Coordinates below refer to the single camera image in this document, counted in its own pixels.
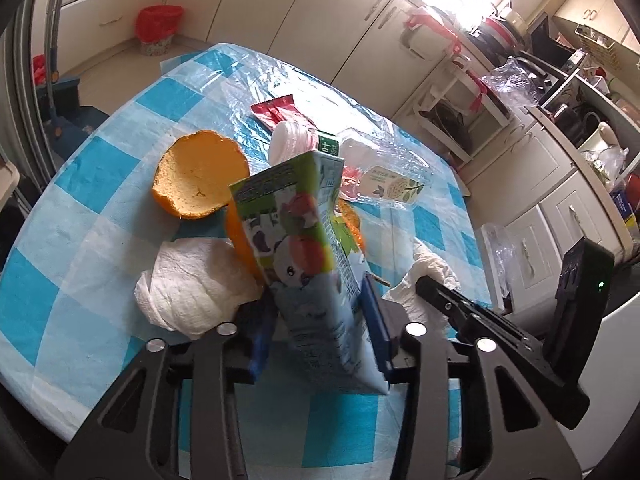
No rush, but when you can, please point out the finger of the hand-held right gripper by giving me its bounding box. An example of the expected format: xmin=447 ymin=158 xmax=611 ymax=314
xmin=415 ymin=276 xmax=482 ymax=332

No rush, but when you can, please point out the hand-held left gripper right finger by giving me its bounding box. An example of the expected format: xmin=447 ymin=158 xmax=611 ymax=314
xmin=361 ymin=274 xmax=585 ymax=480

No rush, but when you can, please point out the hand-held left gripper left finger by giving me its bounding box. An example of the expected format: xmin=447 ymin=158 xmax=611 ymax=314
xmin=55 ymin=292 xmax=278 ymax=480

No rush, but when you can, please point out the white tissue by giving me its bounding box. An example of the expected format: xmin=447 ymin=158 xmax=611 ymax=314
xmin=382 ymin=237 xmax=463 ymax=341

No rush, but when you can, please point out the printed milk carton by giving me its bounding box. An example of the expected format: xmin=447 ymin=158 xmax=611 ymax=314
xmin=229 ymin=150 xmax=391 ymax=396

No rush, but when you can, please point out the red-lined trash bin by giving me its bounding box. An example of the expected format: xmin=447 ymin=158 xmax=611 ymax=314
xmin=136 ymin=5 xmax=185 ymax=56

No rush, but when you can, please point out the white appliance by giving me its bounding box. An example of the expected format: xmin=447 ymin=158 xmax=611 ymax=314
xmin=597 ymin=290 xmax=640 ymax=411

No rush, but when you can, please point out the clear plastic bag on drawer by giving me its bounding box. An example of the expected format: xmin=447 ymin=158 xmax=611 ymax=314
xmin=480 ymin=224 xmax=516 ymax=306

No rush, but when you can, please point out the white paper towel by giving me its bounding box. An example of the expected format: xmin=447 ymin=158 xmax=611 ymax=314
xmin=134 ymin=237 xmax=266 ymax=338

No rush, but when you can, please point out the small orange peel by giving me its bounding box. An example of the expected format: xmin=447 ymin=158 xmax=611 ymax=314
xmin=336 ymin=199 xmax=368 ymax=256

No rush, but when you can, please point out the blue box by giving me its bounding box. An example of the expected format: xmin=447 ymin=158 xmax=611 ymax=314
xmin=611 ymin=185 xmax=640 ymax=238

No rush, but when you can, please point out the clear plastic bottle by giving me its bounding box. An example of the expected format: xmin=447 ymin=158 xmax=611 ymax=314
xmin=337 ymin=127 xmax=436 ymax=206

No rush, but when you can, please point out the cream cabinet with drawers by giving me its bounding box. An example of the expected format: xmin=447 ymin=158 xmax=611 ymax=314
xmin=457 ymin=105 xmax=628 ymax=311

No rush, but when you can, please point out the black pan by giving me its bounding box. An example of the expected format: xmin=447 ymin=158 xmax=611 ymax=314
xmin=422 ymin=102 xmax=473 ymax=153

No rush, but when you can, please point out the white kettle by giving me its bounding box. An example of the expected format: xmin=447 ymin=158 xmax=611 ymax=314
xmin=580 ymin=121 xmax=628 ymax=158

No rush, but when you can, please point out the large orange peel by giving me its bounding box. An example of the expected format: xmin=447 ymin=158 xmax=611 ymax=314
xmin=151 ymin=129 xmax=250 ymax=221

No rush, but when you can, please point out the white shelf rack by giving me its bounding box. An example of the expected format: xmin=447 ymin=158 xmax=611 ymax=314
xmin=412 ymin=55 xmax=513 ymax=163

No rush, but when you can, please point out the blue checkered tablecloth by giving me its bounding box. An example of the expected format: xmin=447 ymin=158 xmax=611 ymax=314
xmin=0 ymin=42 xmax=493 ymax=466

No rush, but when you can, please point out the clear plastic bag on counter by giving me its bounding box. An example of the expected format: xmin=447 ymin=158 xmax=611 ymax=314
xmin=482 ymin=57 xmax=543 ymax=108

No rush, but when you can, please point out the red snack wrapper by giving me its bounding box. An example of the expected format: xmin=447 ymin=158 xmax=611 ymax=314
xmin=250 ymin=95 xmax=313 ymax=128

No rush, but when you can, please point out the red and white pot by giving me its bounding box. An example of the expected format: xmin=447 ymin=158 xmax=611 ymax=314
xmin=480 ymin=16 xmax=518 ymax=48

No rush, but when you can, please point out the cream cabinet row with doors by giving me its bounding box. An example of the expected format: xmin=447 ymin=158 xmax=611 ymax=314
xmin=65 ymin=0 xmax=453 ymax=118

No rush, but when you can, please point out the mop pole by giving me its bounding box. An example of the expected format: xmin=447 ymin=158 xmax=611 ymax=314
xmin=44 ymin=0 xmax=68 ymax=137

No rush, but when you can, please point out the white bag with red handles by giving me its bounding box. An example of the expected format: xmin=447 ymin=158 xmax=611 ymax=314
xmin=402 ymin=7 xmax=463 ymax=61

